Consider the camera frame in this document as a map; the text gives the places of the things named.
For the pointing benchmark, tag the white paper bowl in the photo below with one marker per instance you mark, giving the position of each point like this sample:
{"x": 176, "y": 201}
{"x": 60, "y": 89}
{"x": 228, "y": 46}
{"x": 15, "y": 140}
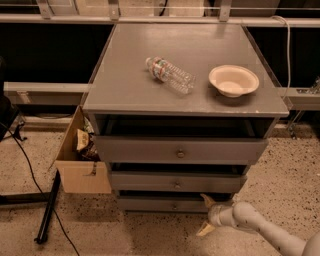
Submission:
{"x": 233, "y": 81}

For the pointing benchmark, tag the snack bag in box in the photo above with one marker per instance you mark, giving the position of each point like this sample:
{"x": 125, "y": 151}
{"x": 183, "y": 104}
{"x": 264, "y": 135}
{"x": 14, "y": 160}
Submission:
{"x": 83, "y": 139}

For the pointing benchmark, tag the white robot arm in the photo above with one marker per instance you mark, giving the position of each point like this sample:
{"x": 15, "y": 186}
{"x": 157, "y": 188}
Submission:
{"x": 244, "y": 217}

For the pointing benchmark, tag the lower right metal rail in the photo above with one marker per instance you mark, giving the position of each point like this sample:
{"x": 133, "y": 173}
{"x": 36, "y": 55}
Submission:
{"x": 299, "y": 99}

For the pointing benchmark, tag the metal rail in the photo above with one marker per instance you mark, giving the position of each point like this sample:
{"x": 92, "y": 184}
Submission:
{"x": 77, "y": 19}
{"x": 33, "y": 93}
{"x": 299, "y": 99}

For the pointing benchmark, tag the grey middle drawer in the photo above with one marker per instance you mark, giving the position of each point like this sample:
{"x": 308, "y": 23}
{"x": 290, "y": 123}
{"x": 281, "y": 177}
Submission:
{"x": 177, "y": 177}

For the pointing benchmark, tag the grey bottom drawer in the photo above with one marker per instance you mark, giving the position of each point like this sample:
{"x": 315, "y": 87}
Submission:
{"x": 161, "y": 201}

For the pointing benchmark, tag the grey top drawer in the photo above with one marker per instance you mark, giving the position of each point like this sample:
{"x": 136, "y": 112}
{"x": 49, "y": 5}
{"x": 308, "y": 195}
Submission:
{"x": 179, "y": 150}

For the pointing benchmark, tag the grey drawer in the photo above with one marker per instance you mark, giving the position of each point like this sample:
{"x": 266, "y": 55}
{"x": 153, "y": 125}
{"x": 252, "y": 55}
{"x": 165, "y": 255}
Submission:
{"x": 161, "y": 201}
{"x": 177, "y": 177}
{"x": 179, "y": 150}

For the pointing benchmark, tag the upper metal rail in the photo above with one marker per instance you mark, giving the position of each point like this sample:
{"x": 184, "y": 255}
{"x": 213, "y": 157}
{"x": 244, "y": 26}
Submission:
{"x": 77, "y": 19}

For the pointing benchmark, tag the grey drawer cabinet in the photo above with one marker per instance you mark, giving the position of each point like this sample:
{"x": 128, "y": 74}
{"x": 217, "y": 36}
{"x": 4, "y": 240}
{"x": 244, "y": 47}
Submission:
{"x": 126, "y": 100}

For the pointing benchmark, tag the clear plastic water bottle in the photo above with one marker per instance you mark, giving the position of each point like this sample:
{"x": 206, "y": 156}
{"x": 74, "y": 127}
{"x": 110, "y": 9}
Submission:
{"x": 170, "y": 75}

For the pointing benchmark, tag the open cardboard box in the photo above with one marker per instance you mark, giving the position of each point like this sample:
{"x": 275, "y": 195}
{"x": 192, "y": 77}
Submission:
{"x": 79, "y": 175}

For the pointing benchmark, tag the black metal stand leg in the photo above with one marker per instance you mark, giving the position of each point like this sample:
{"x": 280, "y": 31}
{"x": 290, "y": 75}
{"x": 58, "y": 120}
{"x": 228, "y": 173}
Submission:
{"x": 50, "y": 200}

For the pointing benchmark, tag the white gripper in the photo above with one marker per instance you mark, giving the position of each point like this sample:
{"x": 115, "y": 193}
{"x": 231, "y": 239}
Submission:
{"x": 214, "y": 213}

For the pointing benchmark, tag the lower left metal rail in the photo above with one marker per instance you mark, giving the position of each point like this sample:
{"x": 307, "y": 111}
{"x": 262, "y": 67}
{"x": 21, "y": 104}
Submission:
{"x": 33, "y": 93}

